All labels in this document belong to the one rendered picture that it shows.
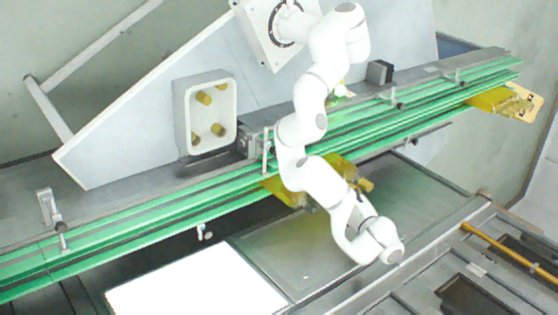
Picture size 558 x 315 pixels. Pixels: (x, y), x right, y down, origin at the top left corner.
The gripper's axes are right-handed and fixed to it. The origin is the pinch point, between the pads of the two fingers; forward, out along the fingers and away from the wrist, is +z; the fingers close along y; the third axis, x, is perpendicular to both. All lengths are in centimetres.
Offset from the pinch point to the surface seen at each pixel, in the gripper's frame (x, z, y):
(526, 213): -504, 220, -310
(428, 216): -37.5, -3.0, -16.0
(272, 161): 16.9, 17.8, 6.1
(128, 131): 60, 26, 21
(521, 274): -49, -39, -17
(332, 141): -8.4, 23.8, 6.2
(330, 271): 11.8, -16.3, -12.8
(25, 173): 100, 73, -15
